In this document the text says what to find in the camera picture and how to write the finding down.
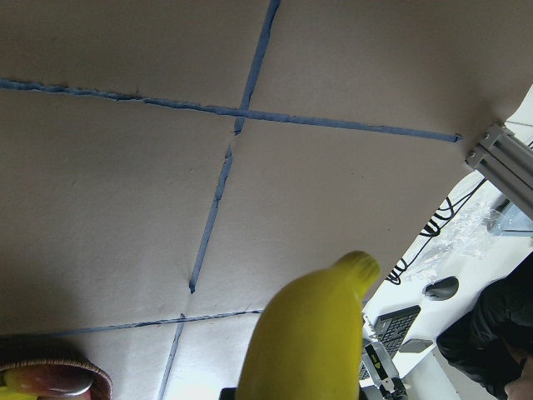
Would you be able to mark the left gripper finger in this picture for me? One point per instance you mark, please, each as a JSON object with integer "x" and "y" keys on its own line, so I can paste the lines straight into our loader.
{"x": 228, "y": 393}

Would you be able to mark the yellow banana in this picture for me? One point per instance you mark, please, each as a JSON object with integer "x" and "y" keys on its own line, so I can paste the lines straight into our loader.
{"x": 307, "y": 342}

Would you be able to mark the brown wicker basket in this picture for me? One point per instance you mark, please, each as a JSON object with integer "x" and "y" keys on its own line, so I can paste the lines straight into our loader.
{"x": 101, "y": 387}

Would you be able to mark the red green mango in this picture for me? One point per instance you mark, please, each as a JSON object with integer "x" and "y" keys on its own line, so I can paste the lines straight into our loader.
{"x": 54, "y": 381}

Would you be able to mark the black keyboard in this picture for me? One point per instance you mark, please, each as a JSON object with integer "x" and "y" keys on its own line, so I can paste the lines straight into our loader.
{"x": 390, "y": 329}

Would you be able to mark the black computer mouse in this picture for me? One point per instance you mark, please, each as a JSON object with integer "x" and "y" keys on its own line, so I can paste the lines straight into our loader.
{"x": 442, "y": 290}

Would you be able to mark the seated person dark jacket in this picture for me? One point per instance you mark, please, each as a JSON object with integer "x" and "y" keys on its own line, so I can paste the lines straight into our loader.
{"x": 492, "y": 343}

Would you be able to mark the aluminium frame post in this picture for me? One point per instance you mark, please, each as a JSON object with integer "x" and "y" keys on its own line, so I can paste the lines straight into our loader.
{"x": 506, "y": 162}

